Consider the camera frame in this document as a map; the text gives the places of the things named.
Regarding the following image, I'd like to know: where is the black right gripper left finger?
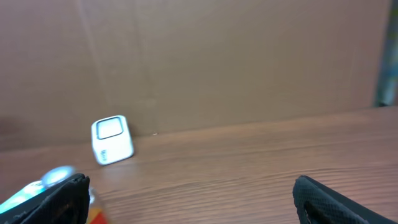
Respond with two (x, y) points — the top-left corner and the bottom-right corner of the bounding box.
(1, 173), (90, 224)

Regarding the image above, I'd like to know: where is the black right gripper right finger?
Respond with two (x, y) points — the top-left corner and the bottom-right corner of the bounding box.
(292, 175), (397, 224)

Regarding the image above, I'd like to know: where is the green white Knorr container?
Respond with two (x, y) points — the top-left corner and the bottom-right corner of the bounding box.
(1, 180), (45, 213)

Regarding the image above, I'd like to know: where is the yellow liquid bottle grey cap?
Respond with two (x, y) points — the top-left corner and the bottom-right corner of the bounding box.
(40, 165), (109, 224)

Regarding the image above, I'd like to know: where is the white barcode scanner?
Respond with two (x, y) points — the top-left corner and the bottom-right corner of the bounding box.
(91, 115), (134, 166)

